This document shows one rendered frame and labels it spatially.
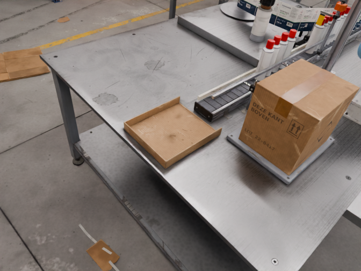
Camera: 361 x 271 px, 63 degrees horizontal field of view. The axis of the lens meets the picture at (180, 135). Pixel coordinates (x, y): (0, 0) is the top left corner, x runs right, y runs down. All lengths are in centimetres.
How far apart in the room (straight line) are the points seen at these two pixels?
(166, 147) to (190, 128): 15
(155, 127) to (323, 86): 64
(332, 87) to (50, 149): 188
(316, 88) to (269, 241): 53
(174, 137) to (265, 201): 42
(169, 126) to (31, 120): 161
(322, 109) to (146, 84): 81
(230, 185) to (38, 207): 133
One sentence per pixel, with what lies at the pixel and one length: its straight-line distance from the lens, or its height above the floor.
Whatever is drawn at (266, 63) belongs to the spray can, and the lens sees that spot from 148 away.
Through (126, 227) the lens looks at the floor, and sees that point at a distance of 189.
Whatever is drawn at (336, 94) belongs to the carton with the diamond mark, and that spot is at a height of 112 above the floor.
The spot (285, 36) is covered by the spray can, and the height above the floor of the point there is 108.
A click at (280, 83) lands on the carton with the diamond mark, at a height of 112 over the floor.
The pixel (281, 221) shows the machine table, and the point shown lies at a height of 83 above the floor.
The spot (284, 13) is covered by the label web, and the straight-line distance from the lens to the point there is 205.
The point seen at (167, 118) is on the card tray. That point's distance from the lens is 126.
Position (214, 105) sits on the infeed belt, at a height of 88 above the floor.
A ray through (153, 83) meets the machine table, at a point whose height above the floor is 83.
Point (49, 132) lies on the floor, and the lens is 250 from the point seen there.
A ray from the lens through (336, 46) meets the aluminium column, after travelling 185.
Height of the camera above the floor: 166
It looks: 44 degrees down
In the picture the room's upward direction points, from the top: 8 degrees clockwise
